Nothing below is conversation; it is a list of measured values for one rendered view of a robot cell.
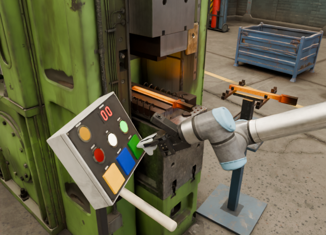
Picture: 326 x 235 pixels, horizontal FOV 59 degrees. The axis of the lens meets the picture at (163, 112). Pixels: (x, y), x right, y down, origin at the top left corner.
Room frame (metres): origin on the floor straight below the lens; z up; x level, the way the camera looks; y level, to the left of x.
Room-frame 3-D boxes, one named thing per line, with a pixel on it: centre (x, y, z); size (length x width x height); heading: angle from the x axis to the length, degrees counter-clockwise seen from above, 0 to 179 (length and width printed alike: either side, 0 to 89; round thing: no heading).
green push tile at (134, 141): (0.96, 0.11, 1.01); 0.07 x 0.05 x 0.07; 164
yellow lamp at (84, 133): (0.79, 0.25, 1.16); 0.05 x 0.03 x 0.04; 139
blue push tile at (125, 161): (0.86, 0.13, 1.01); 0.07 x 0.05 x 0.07; 164
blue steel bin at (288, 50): (5.15, -2.00, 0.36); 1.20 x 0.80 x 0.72; 43
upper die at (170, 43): (1.51, 0.11, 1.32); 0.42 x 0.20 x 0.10; 49
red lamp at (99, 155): (0.78, 0.21, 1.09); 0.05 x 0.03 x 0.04; 139
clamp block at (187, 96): (1.55, -0.12, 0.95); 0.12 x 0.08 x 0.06; 49
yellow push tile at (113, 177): (0.77, 0.16, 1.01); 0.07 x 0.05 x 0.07; 164
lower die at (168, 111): (1.51, 0.11, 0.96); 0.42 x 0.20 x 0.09; 49
